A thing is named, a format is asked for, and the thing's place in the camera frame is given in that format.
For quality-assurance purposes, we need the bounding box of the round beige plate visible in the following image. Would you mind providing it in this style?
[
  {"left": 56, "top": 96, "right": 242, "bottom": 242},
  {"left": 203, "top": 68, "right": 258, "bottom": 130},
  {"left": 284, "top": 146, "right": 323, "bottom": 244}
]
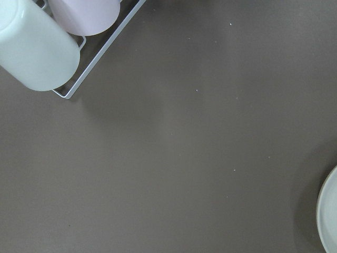
[{"left": 316, "top": 167, "right": 336, "bottom": 252}]

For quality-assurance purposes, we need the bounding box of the pink cup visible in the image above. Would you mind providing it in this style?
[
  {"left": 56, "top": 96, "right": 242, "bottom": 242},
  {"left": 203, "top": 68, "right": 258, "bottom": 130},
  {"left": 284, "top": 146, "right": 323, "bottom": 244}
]
[{"left": 48, "top": 0, "right": 121, "bottom": 36}]

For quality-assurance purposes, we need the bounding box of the white wire cup rack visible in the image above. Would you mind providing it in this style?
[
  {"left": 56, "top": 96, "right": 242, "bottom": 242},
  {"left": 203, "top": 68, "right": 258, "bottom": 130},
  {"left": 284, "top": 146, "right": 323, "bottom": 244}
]
[{"left": 34, "top": 1, "right": 144, "bottom": 99}]

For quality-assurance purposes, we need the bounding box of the pale green cup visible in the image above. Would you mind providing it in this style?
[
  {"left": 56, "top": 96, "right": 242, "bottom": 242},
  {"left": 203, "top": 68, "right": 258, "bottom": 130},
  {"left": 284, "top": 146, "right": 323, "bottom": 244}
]
[{"left": 1, "top": 1, "right": 80, "bottom": 91}]

